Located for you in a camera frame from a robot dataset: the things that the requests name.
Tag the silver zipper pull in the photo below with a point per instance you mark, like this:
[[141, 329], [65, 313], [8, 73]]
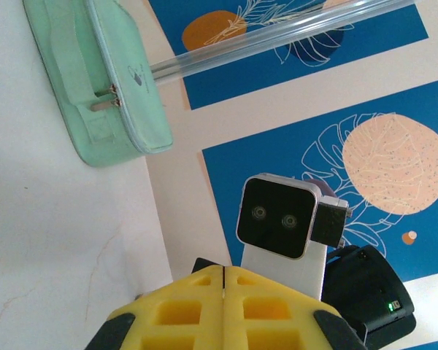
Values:
[[104, 105], [106, 91]]

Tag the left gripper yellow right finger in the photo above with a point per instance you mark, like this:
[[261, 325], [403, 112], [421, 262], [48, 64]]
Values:
[[273, 313]]

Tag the clear plastic tube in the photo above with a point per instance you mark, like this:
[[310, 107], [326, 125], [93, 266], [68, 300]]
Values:
[[277, 40]]

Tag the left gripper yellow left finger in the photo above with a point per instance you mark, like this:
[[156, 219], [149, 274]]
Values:
[[175, 313]]

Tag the mint green zipper pouch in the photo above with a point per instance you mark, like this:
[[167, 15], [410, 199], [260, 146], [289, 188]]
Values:
[[95, 84]]

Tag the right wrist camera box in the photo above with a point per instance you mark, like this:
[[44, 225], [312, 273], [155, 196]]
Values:
[[275, 218]]

